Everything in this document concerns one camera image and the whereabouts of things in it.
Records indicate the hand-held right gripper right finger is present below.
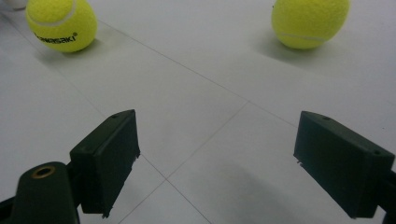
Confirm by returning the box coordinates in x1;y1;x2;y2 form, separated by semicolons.
293;110;396;219

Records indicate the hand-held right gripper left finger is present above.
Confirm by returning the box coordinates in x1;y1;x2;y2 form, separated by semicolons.
69;108;141;218

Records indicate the yellow tennis ball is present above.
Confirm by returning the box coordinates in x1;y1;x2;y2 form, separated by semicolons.
271;0;351;50
25;0;98;53

